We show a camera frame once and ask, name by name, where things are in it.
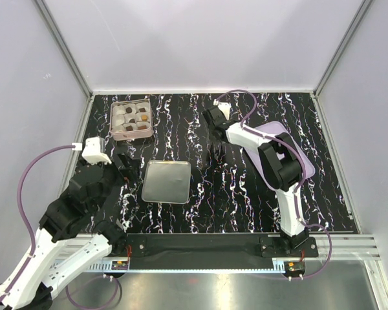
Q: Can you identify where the silver metal box lid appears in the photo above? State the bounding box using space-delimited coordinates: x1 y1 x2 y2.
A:
141 160 191 204

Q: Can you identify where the pink chocolate box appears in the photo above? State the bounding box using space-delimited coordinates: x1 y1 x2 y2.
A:
109 99 153 141

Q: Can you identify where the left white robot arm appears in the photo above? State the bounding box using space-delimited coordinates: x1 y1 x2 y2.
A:
0 154 140 309

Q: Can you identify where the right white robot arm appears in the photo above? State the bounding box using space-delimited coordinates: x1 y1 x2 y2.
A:
202 107 309 256

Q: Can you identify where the lavender plastic tray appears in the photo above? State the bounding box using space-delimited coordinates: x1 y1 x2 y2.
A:
244 121 316 191

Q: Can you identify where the left orange connector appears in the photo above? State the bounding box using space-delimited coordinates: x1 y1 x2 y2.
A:
112 260 129 270

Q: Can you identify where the orange connector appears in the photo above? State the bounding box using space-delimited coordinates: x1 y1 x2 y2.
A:
287 261 306 273
112 260 129 270

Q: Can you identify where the right orange connector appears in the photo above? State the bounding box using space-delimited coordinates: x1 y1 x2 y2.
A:
287 261 306 273

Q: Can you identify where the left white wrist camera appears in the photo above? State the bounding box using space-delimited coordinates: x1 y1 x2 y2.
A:
71 137 112 165

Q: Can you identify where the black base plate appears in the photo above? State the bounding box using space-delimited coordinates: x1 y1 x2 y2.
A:
127 233 319 260

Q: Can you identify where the white cable duct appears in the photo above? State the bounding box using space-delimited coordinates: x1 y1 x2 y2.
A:
85 256 285 274

